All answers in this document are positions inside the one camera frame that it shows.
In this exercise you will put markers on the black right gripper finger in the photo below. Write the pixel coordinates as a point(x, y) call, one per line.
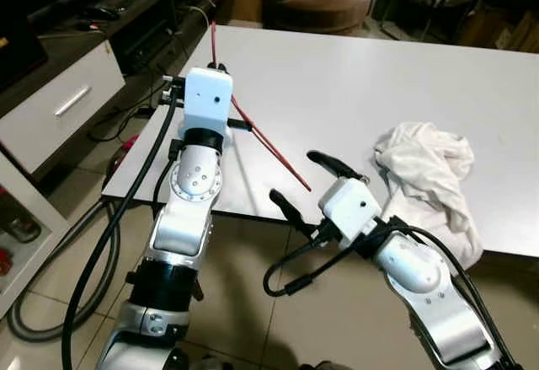
point(295, 214)
point(335, 168)

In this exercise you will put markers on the dark red hanger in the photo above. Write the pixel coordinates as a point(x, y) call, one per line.
point(271, 144)

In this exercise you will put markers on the thin white top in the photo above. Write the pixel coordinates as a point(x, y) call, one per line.
point(429, 184)

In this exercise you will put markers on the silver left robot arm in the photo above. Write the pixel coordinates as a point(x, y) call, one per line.
point(189, 210)

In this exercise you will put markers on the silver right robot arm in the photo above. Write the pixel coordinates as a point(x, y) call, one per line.
point(421, 277)

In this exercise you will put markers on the white table black legs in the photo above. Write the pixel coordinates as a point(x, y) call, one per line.
point(337, 75)

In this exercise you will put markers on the red vacuum cleaner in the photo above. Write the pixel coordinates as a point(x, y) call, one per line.
point(128, 144)

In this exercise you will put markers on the brown armchair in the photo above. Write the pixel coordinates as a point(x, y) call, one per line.
point(316, 8)

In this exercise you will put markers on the white drawer unit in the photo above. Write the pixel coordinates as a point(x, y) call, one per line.
point(59, 109)

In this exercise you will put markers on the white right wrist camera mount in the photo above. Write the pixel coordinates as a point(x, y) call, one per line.
point(349, 210)

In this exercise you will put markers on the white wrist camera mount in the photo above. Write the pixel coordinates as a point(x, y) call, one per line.
point(349, 210)
point(206, 100)

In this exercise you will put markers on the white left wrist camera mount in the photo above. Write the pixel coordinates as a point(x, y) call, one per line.
point(206, 100)

